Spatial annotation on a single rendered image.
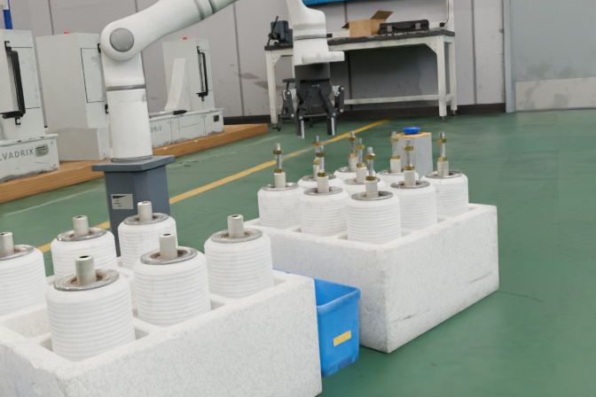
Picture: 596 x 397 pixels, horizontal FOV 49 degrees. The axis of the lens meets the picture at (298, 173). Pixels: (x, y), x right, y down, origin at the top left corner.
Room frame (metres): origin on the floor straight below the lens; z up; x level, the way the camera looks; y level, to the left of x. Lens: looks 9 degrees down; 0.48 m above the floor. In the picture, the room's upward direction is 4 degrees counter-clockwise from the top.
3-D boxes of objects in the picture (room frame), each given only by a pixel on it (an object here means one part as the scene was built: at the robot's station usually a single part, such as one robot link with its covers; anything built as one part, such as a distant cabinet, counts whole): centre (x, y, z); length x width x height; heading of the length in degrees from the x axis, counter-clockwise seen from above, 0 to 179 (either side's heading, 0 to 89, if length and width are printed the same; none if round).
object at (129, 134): (1.58, 0.40, 0.39); 0.09 x 0.09 x 0.17; 68
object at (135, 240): (1.09, 0.26, 0.16); 0.10 x 0.10 x 0.18
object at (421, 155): (1.57, -0.28, 0.16); 0.07 x 0.07 x 0.31; 45
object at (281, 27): (5.95, 0.06, 0.87); 0.41 x 0.17 x 0.25; 158
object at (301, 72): (1.40, -0.05, 0.46); 0.08 x 0.08 x 0.09
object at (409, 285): (1.31, -0.13, 0.09); 0.39 x 0.39 x 0.18; 45
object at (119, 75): (1.58, 0.40, 0.54); 0.09 x 0.09 x 0.17; 17
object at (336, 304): (1.10, 0.05, 0.06); 0.30 x 0.11 x 0.12; 45
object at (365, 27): (6.07, -0.73, 0.87); 0.40 x 0.30 x 0.23; 54
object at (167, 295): (0.84, 0.18, 0.16); 0.10 x 0.10 x 0.18
